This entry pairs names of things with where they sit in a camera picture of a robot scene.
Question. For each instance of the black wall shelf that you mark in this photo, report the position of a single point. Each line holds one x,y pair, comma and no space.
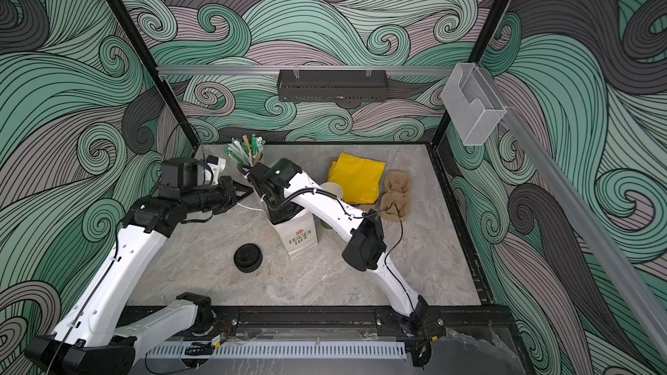
332,86

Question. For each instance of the yellow paper napkin stack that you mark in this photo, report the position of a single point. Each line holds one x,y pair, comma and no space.
359,178

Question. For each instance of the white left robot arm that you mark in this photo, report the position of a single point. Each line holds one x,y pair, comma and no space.
88,340

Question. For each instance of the clear acrylic wall pocket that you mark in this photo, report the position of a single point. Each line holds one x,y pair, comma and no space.
473,103

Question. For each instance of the aluminium wall rail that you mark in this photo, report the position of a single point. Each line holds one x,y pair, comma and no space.
274,70

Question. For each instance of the brown pulp cup carrier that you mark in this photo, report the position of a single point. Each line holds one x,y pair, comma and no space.
395,201

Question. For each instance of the white green paper bag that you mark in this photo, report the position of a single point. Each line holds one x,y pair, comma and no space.
298,234

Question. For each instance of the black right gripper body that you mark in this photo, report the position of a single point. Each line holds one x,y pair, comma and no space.
280,211

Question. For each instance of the white slotted cable duct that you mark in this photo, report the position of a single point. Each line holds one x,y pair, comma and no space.
317,349

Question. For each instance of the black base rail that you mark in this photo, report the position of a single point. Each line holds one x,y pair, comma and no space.
243,322

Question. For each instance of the black cage frame post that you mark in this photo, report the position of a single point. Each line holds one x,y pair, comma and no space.
163,87

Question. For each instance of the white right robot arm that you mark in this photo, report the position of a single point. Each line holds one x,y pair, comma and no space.
365,250

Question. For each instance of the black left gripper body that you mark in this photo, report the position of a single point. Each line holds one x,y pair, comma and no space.
219,198

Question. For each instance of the stack of black cup lids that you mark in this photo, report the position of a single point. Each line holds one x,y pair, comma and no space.
248,258

